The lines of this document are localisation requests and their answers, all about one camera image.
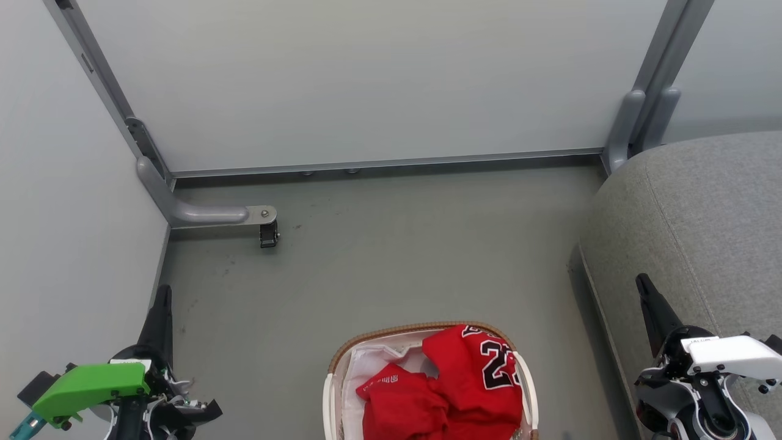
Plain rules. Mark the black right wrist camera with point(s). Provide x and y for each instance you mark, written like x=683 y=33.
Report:
x=774 y=343

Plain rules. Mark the grey double partition post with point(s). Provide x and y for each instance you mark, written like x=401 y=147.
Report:
x=657 y=85

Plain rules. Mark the grey partition post with hinge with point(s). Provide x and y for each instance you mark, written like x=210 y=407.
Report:
x=104 y=85

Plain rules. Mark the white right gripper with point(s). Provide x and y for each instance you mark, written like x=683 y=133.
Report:
x=727 y=355

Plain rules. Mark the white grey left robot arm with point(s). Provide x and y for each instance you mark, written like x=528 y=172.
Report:
x=130 y=421

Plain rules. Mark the white laundry basket brown rim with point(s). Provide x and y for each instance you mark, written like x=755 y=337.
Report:
x=525 y=391

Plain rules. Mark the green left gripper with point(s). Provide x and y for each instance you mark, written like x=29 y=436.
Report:
x=91 y=385

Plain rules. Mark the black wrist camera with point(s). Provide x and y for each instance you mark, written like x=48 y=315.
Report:
x=38 y=386
x=774 y=343

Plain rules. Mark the black caster wheel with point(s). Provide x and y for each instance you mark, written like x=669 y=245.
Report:
x=269 y=235

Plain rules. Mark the red basketball jersey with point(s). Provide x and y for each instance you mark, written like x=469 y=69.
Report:
x=482 y=373

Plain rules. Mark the white basket liner bag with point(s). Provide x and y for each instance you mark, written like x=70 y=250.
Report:
x=372 y=366

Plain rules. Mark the grey fabric sofa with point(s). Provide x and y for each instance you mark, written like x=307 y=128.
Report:
x=690 y=226

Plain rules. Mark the grey partition bottom rail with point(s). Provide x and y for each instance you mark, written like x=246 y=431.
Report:
x=385 y=164

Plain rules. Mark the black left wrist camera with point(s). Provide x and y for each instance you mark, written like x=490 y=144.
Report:
x=38 y=386

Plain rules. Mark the grey partition foot bracket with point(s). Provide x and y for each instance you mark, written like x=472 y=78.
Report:
x=201 y=212

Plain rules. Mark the red shorts with white print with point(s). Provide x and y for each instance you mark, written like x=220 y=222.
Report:
x=403 y=403

